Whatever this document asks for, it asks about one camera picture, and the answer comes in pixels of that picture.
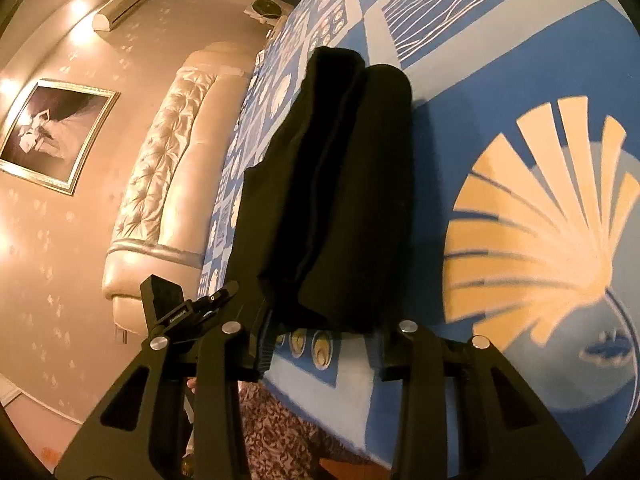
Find blue patterned blanket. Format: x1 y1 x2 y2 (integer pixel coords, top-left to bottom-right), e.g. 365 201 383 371
197 0 640 476

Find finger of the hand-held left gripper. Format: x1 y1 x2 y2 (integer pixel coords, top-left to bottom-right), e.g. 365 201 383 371
187 281 241 322

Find pink patterned garment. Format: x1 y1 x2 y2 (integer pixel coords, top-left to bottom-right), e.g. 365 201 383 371
235 382 401 480

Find framed wall picture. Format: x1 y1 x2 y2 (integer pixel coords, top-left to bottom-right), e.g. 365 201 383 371
0 78 122 197

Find white air conditioner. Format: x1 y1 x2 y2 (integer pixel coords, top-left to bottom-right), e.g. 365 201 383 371
92 0 152 34

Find cream tufted headboard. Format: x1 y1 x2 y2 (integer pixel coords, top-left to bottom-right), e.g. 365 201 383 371
101 39 262 337

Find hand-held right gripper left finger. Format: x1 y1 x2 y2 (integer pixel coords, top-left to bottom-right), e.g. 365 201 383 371
54 310 274 480

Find black pants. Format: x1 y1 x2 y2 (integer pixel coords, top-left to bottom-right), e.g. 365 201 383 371
232 46 415 335

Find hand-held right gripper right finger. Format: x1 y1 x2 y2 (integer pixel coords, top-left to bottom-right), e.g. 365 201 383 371
366 319 587 480

